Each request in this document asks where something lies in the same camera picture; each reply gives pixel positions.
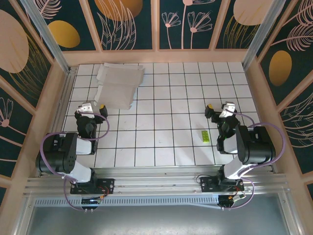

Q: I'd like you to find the aluminium corner post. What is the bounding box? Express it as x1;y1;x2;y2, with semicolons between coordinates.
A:
242;0;286;69
21;0;72;74

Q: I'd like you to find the grey slotted cable duct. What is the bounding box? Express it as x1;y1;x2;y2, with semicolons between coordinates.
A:
34;197;221;209

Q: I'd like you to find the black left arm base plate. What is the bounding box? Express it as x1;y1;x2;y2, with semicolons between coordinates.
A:
70;178;115;194

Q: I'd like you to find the aluminium side rail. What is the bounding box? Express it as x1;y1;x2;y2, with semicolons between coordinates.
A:
39;66;78;177

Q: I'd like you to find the aluminium rail frame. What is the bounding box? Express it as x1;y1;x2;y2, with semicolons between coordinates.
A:
23;165;291;196

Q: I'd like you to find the small controller board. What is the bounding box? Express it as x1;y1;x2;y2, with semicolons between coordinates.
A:
218;194;246;209
81;197;103;206

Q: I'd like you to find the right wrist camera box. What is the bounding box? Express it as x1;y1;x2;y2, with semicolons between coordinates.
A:
221;101;237;116

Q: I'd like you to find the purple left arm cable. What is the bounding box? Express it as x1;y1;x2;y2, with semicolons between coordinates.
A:
40;111;110;212

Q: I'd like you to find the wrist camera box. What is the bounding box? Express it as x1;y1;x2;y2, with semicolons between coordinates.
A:
221;101;237;116
75;102;95;118

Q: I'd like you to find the grey metal panel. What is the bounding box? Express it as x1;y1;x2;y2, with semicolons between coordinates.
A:
14;205;301;235

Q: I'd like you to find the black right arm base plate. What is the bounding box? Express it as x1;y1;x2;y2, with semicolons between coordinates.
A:
200;175;245;194

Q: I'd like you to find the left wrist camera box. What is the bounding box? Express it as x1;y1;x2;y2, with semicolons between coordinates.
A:
75;102;95;118

